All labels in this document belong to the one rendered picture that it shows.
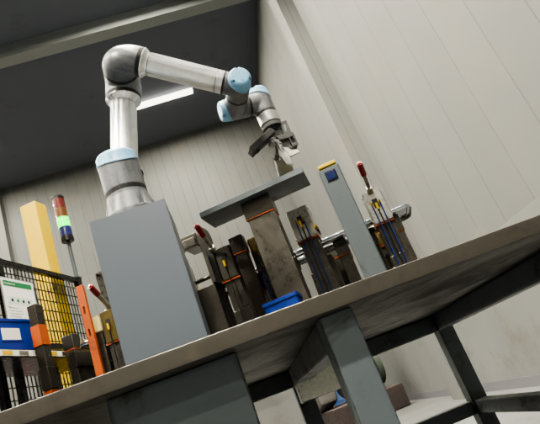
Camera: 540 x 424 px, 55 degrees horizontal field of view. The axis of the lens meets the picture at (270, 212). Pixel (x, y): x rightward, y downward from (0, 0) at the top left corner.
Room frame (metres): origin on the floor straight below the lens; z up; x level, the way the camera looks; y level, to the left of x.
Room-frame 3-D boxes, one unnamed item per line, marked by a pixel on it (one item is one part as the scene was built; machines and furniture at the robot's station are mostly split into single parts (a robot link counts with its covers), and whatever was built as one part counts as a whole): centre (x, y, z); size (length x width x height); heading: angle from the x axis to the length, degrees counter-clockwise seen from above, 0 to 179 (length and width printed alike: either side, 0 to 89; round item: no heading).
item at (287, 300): (1.53, 0.06, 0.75); 0.11 x 0.10 x 0.09; 83
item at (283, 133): (1.61, -0.12, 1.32); 0.09 x 0.08 x 0.12; 105
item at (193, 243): (1.81, 0.34, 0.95); 0.18 x 0.13 x 0.49; 83
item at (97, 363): (1.92, 0.79, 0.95); 0.03 x 0.01 x 0.50; 83
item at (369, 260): (1.60, -0.23, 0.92); 0.08 x 0.08 x 0.44; 83
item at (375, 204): (1.74, -0.35, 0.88); 0.12 x 0.07 x 0.36; 173
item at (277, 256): (1.64, 0.03, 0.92); 0.10 x 0.08 x 0.45; 83
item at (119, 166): (1.34, 0.36, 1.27); 0.13 x 0.12 x 0.14; 17
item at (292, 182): (1.64, 0.03, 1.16); 0.37 x 0.14 x 0.02; 83
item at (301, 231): (1.78, -0.09, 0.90); 0.13 x 0.08 x 0.41; 173
